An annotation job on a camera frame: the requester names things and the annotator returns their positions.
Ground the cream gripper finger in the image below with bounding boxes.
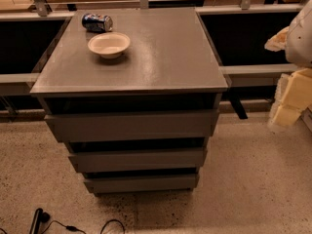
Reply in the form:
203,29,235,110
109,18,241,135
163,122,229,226
268,68,312,128
264,26,289,52

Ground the grey top drawer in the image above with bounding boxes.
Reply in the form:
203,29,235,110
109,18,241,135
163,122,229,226
45,110,218,142

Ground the grey drawer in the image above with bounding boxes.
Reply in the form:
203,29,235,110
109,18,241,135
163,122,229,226
69,147,207,173
84,174,199,194
45,110,218,142

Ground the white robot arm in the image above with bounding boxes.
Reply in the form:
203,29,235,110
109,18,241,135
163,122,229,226
264,0,312,130

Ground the grey middle drawer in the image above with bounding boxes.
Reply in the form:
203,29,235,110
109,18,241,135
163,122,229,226
69,147,207,173

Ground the grey drawer cabinet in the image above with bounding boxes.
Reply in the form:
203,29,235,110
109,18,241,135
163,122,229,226
31,8,227,194

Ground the grey bottom drawer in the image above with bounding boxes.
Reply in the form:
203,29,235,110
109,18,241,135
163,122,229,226
84,174,199,194

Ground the blue soda can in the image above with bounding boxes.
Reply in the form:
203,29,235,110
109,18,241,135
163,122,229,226
81,13,113,33

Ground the black angled bracket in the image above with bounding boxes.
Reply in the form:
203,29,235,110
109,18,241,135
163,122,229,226
228,91,248,120

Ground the grey metal railing frame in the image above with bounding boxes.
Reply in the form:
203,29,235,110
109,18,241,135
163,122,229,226
1,0,303,97

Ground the black floor cable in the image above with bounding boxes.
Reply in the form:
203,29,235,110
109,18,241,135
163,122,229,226
40,218,126,234

